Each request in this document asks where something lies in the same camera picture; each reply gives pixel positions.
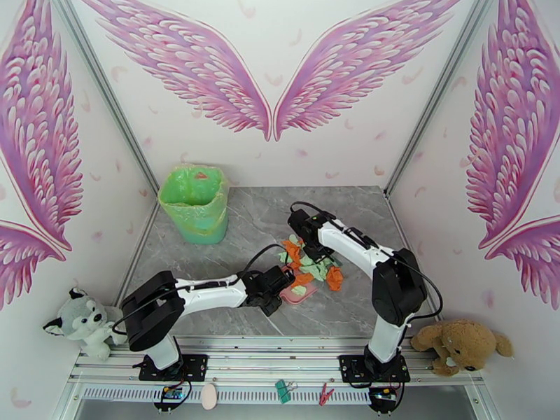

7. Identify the circuit board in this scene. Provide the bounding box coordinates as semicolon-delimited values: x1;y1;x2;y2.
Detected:
153;386;185;411
368;386;401;413

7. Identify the right circuit board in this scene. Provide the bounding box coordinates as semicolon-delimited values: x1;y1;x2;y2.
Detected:
368;386;401;413

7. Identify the grey husky plush toy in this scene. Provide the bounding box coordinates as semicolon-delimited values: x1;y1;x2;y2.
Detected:
43;287;129;362

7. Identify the green trash bin with bag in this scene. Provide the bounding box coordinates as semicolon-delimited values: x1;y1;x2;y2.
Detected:
157;164;230;246

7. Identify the white perforated strip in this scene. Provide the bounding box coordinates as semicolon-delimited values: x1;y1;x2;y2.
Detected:
82;386;373;401

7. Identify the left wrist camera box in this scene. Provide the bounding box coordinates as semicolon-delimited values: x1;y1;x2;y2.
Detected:
258;265;296;298

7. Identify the brown bear plush toy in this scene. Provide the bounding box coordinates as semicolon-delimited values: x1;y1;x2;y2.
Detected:
410;318;514;377

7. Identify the beige egg-shaped object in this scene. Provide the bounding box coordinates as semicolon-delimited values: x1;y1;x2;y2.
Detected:
200;384;218;411

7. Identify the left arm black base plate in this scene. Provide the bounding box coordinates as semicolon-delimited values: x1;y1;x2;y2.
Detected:
139;353;209;382

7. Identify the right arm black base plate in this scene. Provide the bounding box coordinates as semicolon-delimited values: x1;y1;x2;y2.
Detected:
339;353;412;384

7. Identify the aluminium mounting rail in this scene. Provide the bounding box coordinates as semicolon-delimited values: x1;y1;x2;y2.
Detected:
67;335;487;389

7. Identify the pink plastic dustpan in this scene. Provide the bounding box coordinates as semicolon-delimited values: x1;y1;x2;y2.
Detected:
279;265;319;307

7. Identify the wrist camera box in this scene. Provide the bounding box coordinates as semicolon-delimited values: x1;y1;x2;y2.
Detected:
258;265;296;298
287;211;309;234

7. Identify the green binder clip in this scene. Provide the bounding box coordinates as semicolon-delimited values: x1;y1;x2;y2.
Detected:
274;379;298;405

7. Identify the left circuit board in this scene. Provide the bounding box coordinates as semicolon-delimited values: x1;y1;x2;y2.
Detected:
153;386;185;411

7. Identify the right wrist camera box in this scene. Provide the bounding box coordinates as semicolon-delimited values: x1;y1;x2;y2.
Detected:
287;211;309;234

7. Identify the aluminium frame post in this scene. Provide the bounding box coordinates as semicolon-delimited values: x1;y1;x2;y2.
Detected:
48;0;160;197
384;0;504;197

